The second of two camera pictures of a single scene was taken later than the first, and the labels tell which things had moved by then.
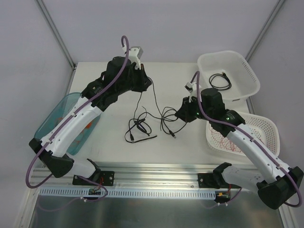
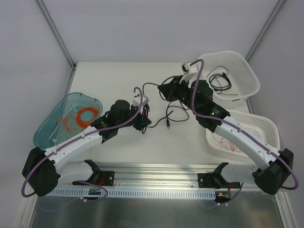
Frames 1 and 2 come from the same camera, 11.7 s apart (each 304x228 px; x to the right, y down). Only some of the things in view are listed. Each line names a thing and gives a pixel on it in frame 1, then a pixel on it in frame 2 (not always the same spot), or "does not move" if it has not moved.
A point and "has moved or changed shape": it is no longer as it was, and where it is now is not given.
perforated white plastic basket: x=261 y=126 does not move
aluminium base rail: x=130 y=175 does not move
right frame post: x=264 y=29 does not move
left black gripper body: x=143 y=80 to x=142 y=119
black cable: x=139 y=128 has moved or changed shape
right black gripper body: x=183 y=112 to x=167 y=88
